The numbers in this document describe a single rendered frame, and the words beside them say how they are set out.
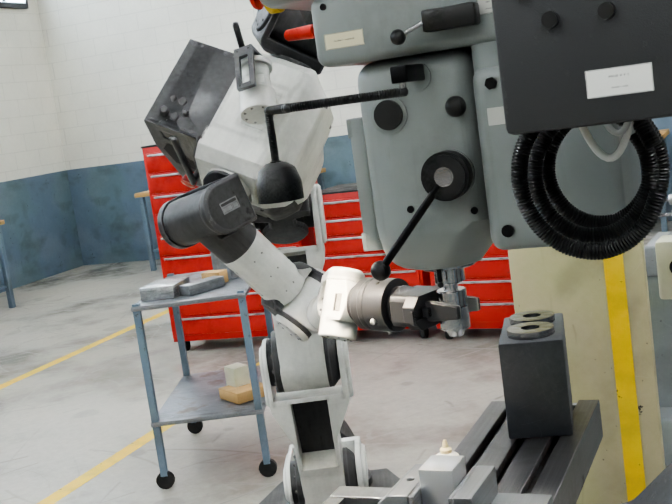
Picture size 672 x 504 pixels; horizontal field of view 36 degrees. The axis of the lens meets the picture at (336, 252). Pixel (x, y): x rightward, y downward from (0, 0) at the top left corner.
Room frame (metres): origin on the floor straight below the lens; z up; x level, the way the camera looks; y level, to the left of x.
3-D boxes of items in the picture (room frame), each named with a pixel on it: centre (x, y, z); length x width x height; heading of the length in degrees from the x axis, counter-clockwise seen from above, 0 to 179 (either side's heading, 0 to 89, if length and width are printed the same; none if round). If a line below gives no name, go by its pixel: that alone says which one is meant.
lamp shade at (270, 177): (1.61, 0.07, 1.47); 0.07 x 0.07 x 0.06
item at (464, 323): (1.59, -0.17, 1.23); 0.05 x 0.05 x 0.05
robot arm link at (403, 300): (1.65, -0.10, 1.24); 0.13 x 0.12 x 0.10; 138
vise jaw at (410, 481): (1.47, -0.06, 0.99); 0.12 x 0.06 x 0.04; 154
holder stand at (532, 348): (1.98, -0.36, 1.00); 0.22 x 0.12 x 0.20; 167
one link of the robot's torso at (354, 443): (2.46, 0.10, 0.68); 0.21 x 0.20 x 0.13; 178
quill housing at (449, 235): (1.59, -0.17, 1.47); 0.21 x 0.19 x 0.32; 157
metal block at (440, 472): (1.45, -0.11, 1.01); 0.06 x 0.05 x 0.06; 154
